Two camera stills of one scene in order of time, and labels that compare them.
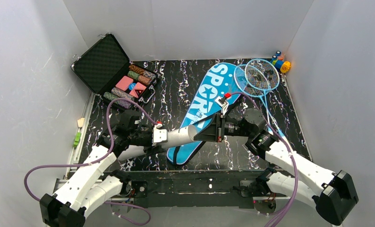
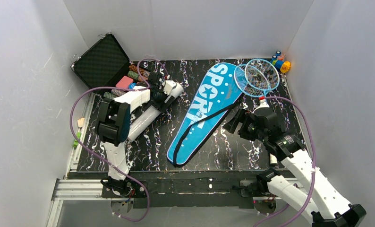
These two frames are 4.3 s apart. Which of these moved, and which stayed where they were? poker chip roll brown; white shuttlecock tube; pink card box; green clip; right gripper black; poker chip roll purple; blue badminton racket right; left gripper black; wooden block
Moved: left gripper black; right gripper black; white shuttlecock tube
Stayed: pink card box; wooden block; poker chip roll brown; blue badminton racket right; green clip; poker chip roll purple
